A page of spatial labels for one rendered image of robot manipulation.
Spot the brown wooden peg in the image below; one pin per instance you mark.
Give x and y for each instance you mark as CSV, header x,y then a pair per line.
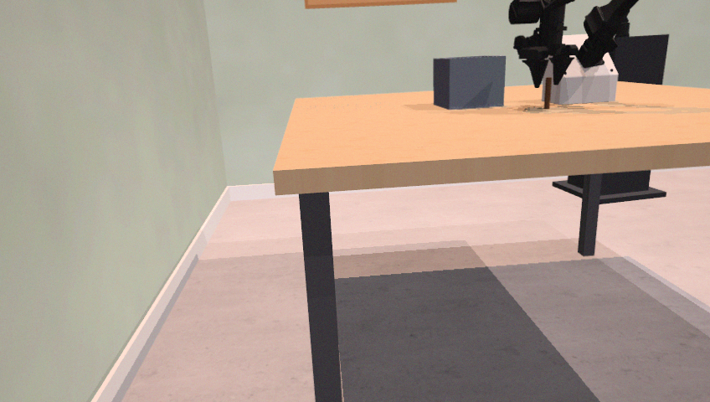
x,y
547,93

